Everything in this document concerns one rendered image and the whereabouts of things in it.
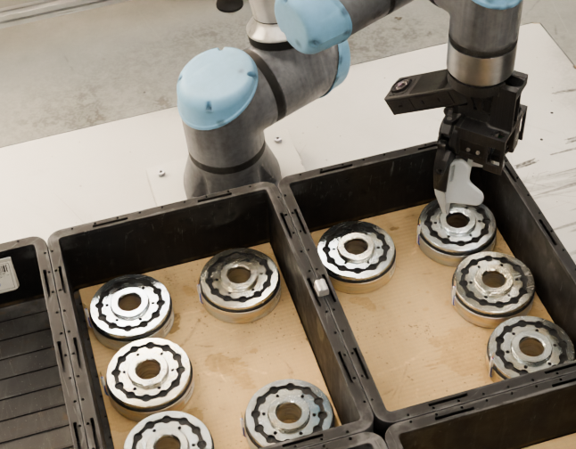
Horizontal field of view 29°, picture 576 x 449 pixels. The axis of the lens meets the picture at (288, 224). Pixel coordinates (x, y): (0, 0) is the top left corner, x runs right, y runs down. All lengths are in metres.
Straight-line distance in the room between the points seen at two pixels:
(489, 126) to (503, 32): 0.14
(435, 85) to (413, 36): 1.93
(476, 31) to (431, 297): 0.40
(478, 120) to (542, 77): 0.70
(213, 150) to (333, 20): 0.48
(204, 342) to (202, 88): 0.37
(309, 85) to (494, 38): 0.48
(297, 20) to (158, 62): 2.02
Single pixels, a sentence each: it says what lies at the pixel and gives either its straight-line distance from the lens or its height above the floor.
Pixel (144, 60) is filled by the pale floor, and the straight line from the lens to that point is 3.20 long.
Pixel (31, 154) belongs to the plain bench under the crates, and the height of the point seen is 0.70.
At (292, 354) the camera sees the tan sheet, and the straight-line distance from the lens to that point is 1.39.
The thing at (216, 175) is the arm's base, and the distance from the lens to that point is 1.64.
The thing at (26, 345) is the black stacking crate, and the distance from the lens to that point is 1.45.
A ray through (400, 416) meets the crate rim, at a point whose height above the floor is 0.93.
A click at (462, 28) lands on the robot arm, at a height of 1.22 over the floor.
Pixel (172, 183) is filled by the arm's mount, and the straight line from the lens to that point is 1.76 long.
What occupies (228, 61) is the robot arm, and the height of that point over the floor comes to 0.96.
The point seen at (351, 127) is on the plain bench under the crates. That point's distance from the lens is 1.87.
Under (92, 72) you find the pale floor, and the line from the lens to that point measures 3.18.
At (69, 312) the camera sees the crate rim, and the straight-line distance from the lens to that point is 1.34.
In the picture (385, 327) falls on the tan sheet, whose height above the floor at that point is 0.83.
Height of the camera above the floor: 1.94
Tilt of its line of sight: 46 degrees down
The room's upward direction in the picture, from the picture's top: 3 degrees counter-clockwise
